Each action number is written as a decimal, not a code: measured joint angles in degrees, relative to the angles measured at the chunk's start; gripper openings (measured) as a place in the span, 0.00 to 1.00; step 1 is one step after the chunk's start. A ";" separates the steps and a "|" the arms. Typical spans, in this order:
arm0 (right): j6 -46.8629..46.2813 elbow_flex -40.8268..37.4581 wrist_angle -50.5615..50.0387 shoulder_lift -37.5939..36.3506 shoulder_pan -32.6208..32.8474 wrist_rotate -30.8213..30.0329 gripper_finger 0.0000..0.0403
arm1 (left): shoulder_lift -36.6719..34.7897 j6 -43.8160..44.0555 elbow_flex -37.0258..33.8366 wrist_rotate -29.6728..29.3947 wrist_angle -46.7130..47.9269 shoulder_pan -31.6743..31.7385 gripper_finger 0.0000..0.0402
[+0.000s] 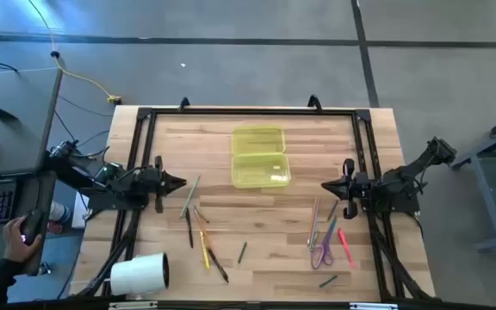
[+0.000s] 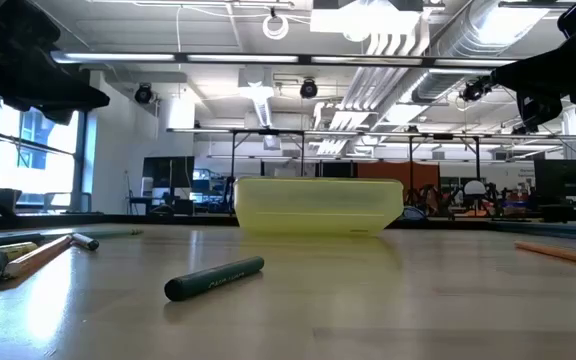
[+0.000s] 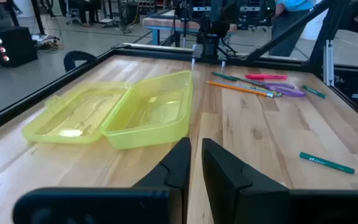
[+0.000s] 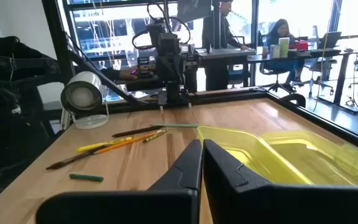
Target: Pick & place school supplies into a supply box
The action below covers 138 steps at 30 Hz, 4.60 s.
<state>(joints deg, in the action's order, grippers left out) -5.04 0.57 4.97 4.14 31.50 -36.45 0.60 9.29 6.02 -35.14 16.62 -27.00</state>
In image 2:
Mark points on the black ceiling camera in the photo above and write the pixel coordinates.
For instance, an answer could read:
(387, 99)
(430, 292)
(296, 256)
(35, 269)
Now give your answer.
(143, 93)
(308, 88)
(475, 90)

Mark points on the orange pencil with red eraser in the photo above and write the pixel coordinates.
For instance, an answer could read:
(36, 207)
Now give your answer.
(563, 254)

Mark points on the yellow pencil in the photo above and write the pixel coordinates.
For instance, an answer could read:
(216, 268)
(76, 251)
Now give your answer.
(3, 250)

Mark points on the orange partition panel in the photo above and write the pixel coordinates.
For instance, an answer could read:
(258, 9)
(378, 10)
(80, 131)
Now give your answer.
(398, 175)

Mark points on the white round lamp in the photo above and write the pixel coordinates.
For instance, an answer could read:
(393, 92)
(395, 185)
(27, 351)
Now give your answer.
(474, 188)

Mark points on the yellow translucent supply box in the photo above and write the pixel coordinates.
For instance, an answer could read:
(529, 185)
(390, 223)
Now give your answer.
(318, 205)

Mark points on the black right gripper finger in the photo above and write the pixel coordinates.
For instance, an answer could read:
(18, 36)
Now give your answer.
(528, 77)
(538, 112)

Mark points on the dark green marker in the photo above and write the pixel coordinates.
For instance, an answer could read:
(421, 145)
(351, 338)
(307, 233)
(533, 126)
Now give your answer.
(213, 277)

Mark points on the black computer monitor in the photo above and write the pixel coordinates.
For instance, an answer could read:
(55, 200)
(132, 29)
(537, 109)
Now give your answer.
(168, 172)

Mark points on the large black monitor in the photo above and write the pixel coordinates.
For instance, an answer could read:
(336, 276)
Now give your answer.
(565, 177)

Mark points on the blue round object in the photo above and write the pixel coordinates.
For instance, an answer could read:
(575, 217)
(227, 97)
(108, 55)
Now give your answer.
(413, 214)

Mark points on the black table edge rail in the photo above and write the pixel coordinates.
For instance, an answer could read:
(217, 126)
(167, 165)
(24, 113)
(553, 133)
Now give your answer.
(93, 220)

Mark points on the silver ventilation duct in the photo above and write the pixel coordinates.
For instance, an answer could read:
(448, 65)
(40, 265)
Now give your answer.
(468, 45)

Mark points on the overhead light bar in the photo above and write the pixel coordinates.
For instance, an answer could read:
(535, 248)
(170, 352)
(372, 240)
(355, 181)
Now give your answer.
(268, 58)

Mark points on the black metal frame stand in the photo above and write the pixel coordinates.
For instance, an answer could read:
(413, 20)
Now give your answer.
(443, 136)
(268, 132)

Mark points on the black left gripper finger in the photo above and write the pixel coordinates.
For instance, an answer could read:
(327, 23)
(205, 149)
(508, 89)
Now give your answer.
(63, 97)
(60, 116)

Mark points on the dark grey pencil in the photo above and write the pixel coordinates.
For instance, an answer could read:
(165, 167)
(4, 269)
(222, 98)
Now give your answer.
(3, 239)

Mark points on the orange pencil with silver ferrule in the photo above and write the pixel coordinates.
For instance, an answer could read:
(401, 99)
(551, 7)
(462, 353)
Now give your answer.
(38, 256)

